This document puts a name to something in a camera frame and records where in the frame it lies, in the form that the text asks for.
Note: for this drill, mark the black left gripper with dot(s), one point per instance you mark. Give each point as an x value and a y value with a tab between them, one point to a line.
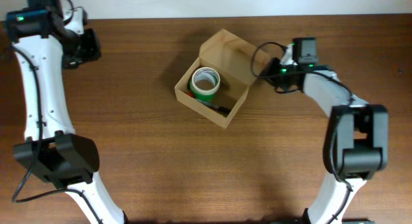
93	53

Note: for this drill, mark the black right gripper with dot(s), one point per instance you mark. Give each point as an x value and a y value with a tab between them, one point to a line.
268	73

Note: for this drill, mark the brown cardboard box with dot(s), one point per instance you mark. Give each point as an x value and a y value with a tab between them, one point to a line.
231	57

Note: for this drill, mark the white masking tape roll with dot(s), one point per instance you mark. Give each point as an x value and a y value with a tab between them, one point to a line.
204	73

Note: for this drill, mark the black sharpie marker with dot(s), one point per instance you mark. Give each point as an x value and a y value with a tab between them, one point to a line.
214	107

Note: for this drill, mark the green tape roll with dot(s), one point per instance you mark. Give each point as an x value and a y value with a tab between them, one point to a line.
202	95

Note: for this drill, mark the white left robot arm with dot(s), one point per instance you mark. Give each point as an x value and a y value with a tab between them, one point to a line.
46	40

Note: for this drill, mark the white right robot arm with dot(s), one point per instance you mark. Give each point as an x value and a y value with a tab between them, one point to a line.
356	142

